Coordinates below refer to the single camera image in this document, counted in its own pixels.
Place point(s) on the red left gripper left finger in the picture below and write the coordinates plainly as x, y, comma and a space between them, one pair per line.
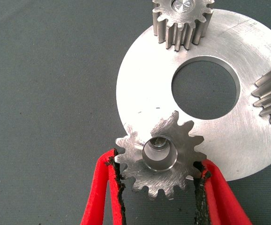
98, 199

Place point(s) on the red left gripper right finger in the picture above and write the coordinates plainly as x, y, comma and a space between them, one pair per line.
222, 201

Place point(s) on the round metal carrier plate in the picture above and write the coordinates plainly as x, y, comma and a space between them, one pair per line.
145, 82

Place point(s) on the dark grey table cloth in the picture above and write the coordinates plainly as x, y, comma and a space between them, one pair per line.
44, 93

